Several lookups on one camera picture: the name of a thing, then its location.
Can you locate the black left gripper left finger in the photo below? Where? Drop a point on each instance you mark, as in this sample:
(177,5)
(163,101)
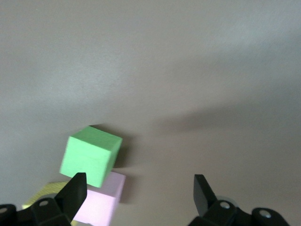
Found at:
(68,200)

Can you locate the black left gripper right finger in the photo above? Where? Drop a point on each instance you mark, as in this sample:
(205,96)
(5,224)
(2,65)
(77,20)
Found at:
(203,197)

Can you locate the green foam cube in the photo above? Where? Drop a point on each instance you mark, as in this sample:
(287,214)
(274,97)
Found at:
(89,155)

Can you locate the yellow foam cube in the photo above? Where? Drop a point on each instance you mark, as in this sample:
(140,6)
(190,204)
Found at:
(50,189)

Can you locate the pink foam cube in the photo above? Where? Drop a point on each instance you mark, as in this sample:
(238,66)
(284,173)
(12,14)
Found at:
(101,204)

